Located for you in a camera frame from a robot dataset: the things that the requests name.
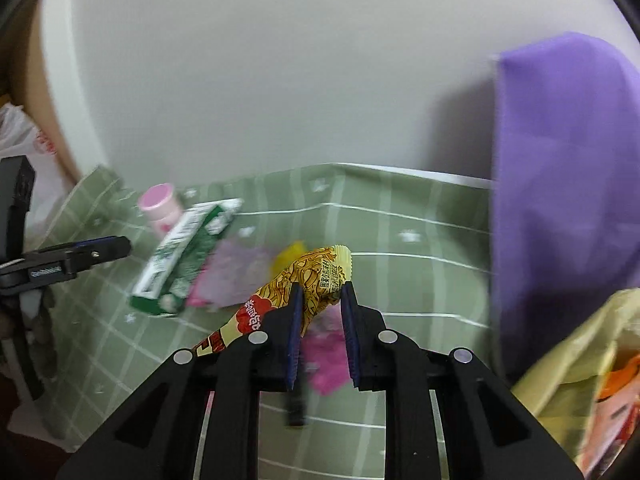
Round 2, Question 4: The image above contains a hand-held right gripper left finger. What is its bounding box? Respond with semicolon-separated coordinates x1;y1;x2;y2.
55;282;306;480

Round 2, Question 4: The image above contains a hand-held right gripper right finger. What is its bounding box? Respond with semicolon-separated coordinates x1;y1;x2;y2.
340;282;583;480

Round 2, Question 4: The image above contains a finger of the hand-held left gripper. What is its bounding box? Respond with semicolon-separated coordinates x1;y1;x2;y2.
0;236;132;293

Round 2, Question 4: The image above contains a yellow brown noodle snack wrapper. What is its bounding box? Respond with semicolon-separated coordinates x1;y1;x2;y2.
192;244;353;358

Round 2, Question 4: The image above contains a yellow plastic bag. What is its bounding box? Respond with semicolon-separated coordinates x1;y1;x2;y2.
510;287;640;480

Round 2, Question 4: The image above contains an orange clear wrapper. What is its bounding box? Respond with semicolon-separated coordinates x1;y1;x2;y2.
582;352;640;471

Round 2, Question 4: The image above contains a white plastic bag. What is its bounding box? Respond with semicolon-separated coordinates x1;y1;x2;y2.
0;102;76;241

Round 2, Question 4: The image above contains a pink-capped white bottle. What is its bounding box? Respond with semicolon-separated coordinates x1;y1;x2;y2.
137;183;181;233

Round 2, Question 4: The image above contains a green white box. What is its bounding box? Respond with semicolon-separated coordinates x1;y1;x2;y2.
129;199;244;318

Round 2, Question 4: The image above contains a lilac wrapper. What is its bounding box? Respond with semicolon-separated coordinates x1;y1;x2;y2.
187;239;276;311

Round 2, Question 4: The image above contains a green checked tablecloth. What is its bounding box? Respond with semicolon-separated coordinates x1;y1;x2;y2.
10;162;516;480

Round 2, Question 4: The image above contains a purple cloth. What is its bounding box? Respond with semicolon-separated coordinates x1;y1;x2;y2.
490;31;640;376

